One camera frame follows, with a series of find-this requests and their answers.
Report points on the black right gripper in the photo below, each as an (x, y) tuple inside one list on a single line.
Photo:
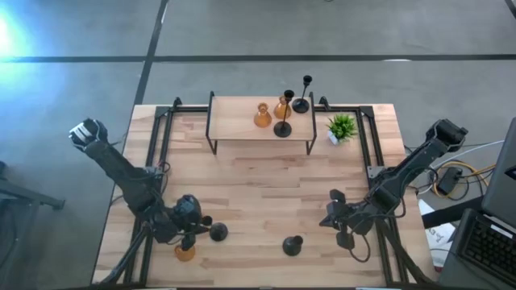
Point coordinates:
[(359, 219)]

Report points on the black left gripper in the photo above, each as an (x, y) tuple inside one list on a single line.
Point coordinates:
[(187, 209)]

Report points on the amber glass candle holder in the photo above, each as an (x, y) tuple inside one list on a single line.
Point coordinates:
[(184, 256), (280, 112), (262, 120)]

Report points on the tall black wide-cup candlestick holder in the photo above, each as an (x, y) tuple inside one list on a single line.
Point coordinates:
[(282, 129)]

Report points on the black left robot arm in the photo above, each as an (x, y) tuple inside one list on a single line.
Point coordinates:
[(117, 169)]

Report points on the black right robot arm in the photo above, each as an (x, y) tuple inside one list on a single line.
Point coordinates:
[(411, 165)]

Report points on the medium black candlestick holder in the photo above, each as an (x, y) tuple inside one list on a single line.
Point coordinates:
[(219, 232)]

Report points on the short black candlestick holder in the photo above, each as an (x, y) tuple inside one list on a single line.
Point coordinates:
[(291, 246)]

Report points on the green plant white pot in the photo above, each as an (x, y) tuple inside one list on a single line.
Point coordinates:
[(342, 125)]

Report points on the white paper sheet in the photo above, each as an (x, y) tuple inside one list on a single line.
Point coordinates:
[(437, 237)]

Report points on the black power adapter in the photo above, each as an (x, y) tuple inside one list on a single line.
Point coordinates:
[(449, 181)]

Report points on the tall black narrow-cup candlestick holder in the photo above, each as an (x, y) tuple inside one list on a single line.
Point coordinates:
[(300, 106)]

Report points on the grey laptop computer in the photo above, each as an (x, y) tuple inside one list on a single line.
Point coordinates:
[(500, 181)]

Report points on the wooden shelf black metal frame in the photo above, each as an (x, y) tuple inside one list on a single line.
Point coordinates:
[(234, 125)]

